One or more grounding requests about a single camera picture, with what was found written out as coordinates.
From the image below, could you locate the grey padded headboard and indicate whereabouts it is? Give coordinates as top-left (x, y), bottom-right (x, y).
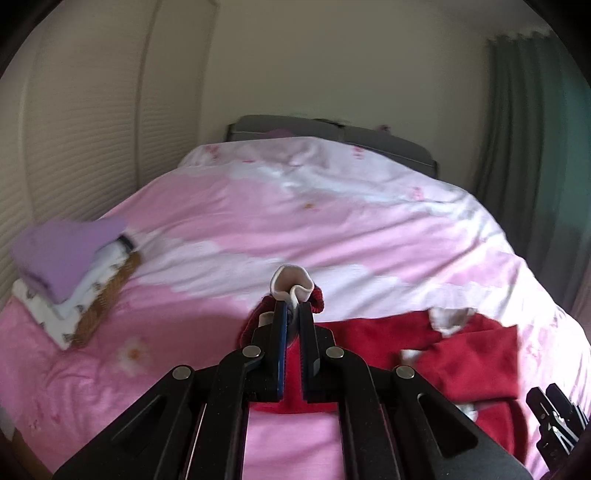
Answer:
top-left (225, 115), bottom-right (438, 178)

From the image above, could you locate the folded brown patterned garment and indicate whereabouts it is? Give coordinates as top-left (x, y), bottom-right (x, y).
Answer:
top-left (71, 251), bottom-right (141, 349)

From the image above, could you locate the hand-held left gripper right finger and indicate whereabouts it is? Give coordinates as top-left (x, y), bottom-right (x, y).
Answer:
top-left (299, 302), bottom-right (532, 480)

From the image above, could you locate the red garment with white lining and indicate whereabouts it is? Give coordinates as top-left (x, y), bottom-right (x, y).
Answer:
top-left (238, 265), bottom-right (532, 467)

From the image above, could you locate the folded purple garment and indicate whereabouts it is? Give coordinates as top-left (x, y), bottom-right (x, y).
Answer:
top-left (11, 217), bottom-right (130, 301)

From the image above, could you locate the green curtain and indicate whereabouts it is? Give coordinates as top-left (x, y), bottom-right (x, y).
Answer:
top-left (475, 28), bottom-right (591, 319)

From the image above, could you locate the folded white patterned garment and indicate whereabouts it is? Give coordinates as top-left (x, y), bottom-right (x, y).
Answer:
top-left (11, 235), bottom-right (136, 349)

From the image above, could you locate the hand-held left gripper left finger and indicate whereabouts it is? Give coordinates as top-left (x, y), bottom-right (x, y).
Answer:
top-left (53, 300), bottom-right (289, 480)

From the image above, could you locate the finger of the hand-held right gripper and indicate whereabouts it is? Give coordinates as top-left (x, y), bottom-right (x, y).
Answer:
top-left (547, 383), bottom-right (589, 455)
top-left (526, 387), bottom-right (561, 467)

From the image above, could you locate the white louvred closet door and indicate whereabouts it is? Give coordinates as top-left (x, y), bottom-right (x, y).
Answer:
top-left (136, 0), bottom-right (221, 185)
top-left (0, 28), bottom-right (155, 296)

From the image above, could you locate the pink floral duvet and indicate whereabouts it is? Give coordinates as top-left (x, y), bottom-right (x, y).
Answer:
top-left (0, 138), bottom-right (591, 480)

